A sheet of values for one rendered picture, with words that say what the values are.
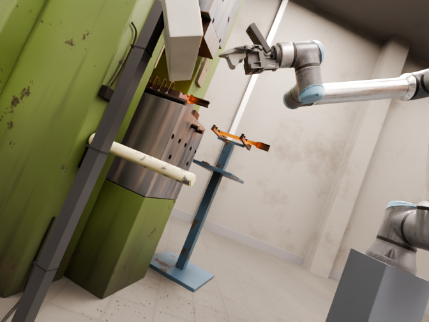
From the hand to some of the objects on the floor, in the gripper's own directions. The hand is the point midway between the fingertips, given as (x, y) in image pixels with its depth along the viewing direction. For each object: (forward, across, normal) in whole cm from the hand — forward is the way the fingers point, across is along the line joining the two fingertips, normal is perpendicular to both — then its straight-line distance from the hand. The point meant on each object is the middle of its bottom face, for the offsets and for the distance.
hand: (221, 53), depth 92 cm
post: (+72, -9, -82) cm, 110 cm away
